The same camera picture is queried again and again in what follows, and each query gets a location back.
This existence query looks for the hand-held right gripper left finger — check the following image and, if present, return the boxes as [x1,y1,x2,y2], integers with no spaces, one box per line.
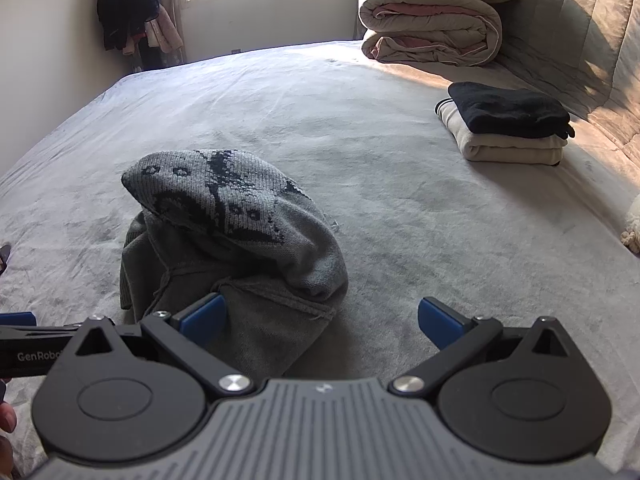
[75,293,255,396]

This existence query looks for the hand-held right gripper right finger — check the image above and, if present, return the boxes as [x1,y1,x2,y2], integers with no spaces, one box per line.
[392,297,573,396]

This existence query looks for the grey patterned knit sweater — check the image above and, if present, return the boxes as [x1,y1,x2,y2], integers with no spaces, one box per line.
[119,149,349,378]

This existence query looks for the hanging pink clothes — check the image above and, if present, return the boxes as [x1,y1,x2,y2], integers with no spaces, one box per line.
[122,2,185,57]

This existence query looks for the hanging dark clothes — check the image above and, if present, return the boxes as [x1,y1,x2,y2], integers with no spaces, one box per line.
[96,0,161,52]

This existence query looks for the person's left hand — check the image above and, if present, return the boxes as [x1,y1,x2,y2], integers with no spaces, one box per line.
[0,402,17,468]

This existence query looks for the folded cream garment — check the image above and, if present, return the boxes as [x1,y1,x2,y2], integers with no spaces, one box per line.
[434,100,569,167]

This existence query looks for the white plush toy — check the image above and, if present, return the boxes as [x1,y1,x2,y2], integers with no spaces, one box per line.
[620,195,640,254]

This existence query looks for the folded black garment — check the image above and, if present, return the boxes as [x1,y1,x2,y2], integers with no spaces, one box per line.
[447,81,576,140]

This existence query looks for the folded beige pink quilt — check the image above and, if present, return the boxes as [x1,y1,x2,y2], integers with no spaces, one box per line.
[358,0,530,67]

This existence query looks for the quilted beige bed pad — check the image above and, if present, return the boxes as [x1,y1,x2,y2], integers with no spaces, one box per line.
[495,0,640,161]

